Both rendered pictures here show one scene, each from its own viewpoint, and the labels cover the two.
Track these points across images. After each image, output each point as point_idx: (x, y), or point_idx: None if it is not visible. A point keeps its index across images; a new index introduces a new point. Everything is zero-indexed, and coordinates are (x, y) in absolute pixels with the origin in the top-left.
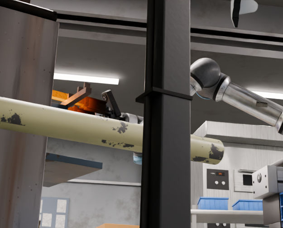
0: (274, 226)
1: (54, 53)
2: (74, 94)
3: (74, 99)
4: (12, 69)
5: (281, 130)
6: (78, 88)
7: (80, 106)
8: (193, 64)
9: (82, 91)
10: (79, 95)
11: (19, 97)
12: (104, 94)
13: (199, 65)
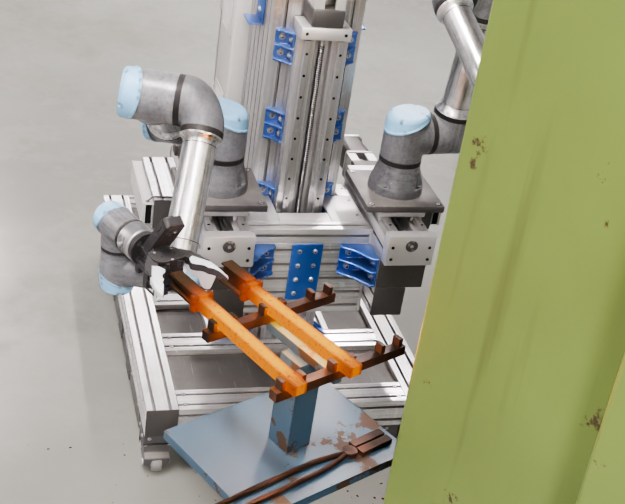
0: (229, 293)
1: None
2: (304, 304)
3: (304, 311)
4: None
5: (175, 139)
6: (314, 295)
7: (246, 299)
8: (215, 110)
9: (325, 299)
10: (318, 305)
11: None
12: (179, 229)
13: (222, 113)
